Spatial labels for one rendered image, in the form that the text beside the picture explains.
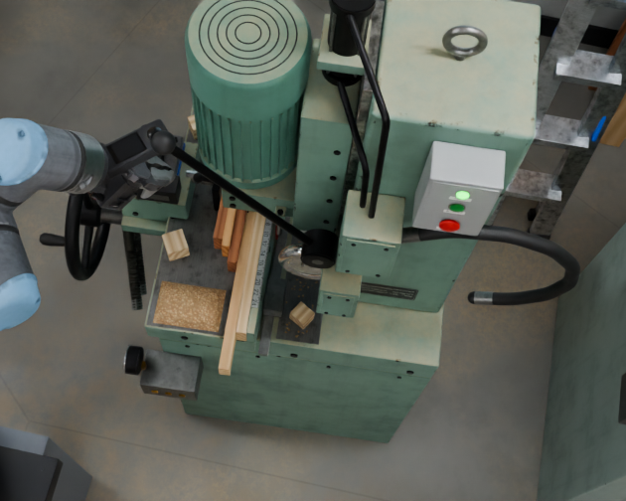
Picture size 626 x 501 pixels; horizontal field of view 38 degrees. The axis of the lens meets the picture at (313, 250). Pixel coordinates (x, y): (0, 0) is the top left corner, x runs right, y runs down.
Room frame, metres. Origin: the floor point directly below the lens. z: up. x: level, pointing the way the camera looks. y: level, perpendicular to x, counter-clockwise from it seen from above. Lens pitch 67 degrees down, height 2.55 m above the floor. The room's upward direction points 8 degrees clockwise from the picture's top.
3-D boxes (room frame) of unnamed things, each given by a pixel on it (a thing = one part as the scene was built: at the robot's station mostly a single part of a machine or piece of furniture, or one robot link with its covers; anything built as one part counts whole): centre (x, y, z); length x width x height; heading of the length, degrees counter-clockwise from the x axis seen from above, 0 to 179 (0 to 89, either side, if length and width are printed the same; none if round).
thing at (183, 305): (0.55, 0.22, 0.91); 0.12 x 0.09 x 0.03; 89
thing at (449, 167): (0.60, -0.19, 1.40); 0.10 x 0.06 x 0.16; 89
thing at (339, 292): (0.59, -0.06, 1.02); 0.09 x 0.07 x 0.12; 179
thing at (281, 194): (0.75, 0.11, 1.03); 0.14 x 0.07 x 0.09; 89
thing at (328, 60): (0.75, -0.01, 1.53); 0.08 x 0.08 x 0.17; 89
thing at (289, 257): (0.62, 0.00, 1.02); 0.12 x 0.03 x 0.12; 89
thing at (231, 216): (0.77, 0.16, 0.93); 0.23 x 0.02 x 0.06; 179
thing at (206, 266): (0.79, 0.23, 0.87); 0.61 x 0.30 x 0.06; 179
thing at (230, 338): (0.76, 0.13, 0.92); 0.68 x 0.02 x 0.04; 179
